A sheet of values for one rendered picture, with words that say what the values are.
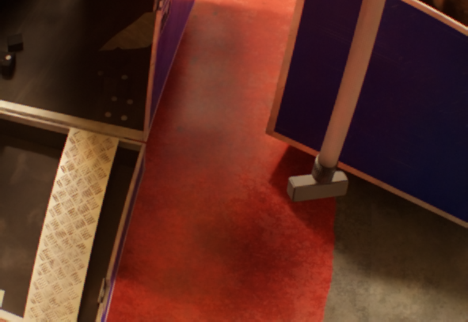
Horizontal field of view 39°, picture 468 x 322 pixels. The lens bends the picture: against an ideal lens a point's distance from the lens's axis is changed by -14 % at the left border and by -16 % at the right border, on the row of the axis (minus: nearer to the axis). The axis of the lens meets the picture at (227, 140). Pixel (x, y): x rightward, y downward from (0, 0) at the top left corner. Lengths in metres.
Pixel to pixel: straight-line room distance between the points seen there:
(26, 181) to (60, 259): 0.39
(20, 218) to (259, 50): 1.33
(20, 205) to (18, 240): 0.15
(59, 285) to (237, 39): 1.46
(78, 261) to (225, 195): 0.63
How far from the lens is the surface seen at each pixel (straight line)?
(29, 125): 2.63
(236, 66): 3.07
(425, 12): 2.07
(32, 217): 2.49
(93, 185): 2.43
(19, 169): 2.62
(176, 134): 2.78
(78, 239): 2.35
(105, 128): 2.54
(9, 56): 2.75
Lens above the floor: 2.04
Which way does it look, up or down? 47 degrees down
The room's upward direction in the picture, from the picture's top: 11 degrees clockwise
